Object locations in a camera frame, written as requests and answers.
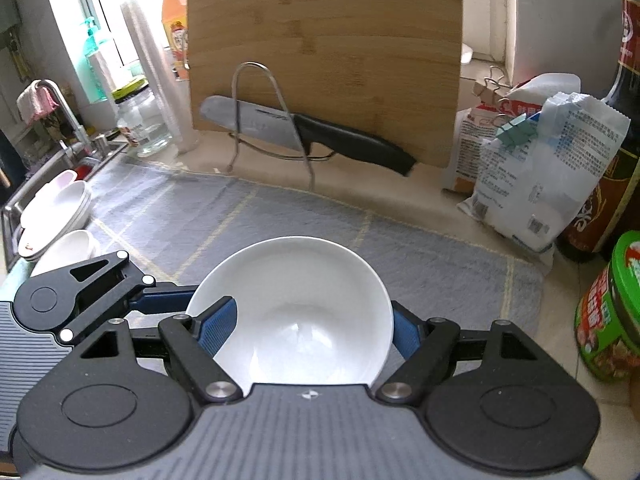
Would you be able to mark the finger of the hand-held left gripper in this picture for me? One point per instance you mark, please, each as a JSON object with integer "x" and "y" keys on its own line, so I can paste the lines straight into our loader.
{"x": 160, "y": 297}

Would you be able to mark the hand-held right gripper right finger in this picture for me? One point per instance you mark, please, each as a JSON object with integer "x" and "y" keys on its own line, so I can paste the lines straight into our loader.
{"x": 407, "y": 332}

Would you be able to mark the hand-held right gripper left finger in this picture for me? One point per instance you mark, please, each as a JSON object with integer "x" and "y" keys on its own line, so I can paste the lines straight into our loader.
{"x": 217, "y": 327}

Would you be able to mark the white bowl pink print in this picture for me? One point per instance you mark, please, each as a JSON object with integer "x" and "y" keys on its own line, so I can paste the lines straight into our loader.
{"x": 62, "y": 252}
{"x": 97, "y": 247}

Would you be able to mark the plain white bowl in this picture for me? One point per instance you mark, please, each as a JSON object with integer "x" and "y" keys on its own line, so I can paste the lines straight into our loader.
{"x": 300, "y": 305}

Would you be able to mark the grey checked dish mat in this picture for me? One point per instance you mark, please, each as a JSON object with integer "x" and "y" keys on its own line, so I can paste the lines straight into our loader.
{"x": 300, "y": 210}

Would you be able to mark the red basin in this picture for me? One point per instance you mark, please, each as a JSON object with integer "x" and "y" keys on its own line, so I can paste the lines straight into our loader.
{"x": 87, "y": 167}

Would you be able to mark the steel soap dispenser knob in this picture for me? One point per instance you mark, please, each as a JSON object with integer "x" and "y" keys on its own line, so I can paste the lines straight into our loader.
{"x": 103, "y": 142}

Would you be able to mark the steel sink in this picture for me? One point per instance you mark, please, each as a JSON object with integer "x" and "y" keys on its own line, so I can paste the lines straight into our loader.
{"x": 20, "y": 195}

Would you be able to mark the glass jar yellow lid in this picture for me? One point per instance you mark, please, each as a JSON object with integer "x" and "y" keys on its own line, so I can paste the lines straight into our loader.
{"x": 142, "y": 125}

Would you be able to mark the white orange food bag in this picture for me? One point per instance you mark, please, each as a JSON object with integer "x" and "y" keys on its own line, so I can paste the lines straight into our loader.
{"x": 467, "y": 150}

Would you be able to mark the steel faucet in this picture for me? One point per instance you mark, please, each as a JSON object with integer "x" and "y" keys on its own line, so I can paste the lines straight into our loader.
{"x": 75, "y": 120}

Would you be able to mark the green lid jar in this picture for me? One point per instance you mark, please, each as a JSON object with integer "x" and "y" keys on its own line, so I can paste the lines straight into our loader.
{"x": 610, "y": 320}

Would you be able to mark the stack of clear plastic cups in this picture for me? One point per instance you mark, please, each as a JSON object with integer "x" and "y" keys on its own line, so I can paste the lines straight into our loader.
{"x": 160, "y": 85}

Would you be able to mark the white blue food bag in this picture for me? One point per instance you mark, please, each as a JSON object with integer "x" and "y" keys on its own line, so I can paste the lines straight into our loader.
{"x": 550, "y": 170}

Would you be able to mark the green binder clip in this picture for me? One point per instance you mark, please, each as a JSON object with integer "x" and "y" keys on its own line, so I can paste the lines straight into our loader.
{"x": 515, "y": 132}

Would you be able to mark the pink cloth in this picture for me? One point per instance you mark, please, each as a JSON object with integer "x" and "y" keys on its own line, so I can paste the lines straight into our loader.
{"x": 37, "y": 102}

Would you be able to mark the white plastic bag roll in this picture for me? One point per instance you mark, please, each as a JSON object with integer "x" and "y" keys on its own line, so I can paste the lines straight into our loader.
{"x": 112, "y": 67}

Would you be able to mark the green dish soap bottle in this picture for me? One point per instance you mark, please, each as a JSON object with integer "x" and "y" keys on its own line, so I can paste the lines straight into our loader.
{"x": 95, "y": 70}

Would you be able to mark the metal binder clip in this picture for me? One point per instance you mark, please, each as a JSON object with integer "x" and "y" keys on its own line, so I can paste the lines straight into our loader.
{"x": 487, "y": 87}

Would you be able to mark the orange oil jug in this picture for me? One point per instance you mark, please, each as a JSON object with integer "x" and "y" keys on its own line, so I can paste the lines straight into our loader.
{"x": 175, "y": 35}

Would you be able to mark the dark sauce bottle red label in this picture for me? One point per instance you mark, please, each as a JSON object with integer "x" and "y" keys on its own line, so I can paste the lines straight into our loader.
{"x": 620, "y": 160}

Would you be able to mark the bamboo cutting board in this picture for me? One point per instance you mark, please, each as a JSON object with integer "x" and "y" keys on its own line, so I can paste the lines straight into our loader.
{"x": 325, "y": 50}

